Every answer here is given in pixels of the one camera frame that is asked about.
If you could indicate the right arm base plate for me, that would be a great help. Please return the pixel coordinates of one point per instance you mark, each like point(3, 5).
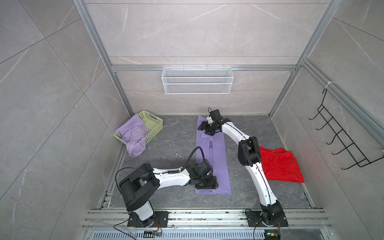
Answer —
point(264, 219)

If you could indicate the aluminium rail at front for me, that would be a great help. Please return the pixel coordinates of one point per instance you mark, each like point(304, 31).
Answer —
point(107, 223)

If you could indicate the purple t-shirt in basket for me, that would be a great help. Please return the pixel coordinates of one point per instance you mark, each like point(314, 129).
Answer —
point(134, 134)

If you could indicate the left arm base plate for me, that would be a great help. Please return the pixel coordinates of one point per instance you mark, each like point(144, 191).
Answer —
point(158, 219)

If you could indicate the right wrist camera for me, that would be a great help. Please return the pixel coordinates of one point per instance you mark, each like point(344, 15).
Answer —
point(214, 116)

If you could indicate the white wire mesh basket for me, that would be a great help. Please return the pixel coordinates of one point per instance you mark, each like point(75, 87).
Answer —
point(197, 80)

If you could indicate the aluminium frame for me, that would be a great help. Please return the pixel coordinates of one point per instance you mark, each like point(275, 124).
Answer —
point(372, 126)

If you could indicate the light green plastic basket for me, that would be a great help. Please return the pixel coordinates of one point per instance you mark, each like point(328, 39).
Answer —
point(145, 119)

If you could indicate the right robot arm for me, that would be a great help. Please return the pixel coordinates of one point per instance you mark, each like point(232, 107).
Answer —
point(249, 155)

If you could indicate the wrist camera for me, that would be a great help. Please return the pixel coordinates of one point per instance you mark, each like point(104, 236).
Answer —
point(214, 116)
point(204, 169)

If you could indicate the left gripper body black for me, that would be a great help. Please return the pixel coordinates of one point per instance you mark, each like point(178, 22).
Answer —
point(209, 182)

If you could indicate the red t-shirt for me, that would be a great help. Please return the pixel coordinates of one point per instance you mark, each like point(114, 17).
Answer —
point(280, 165)

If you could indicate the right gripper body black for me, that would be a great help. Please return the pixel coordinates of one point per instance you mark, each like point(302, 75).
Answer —
point(209, 128)

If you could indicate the purple t-shirt with print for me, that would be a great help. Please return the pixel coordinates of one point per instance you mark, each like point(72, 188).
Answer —
point(214, 148)

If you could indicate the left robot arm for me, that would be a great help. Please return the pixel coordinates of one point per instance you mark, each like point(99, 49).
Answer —
point(139, 186)

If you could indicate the black wire hook rack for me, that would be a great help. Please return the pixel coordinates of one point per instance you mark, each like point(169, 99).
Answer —
point(339, 133)

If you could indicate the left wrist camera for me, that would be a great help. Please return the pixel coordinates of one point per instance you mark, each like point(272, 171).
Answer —
point(204, 169)

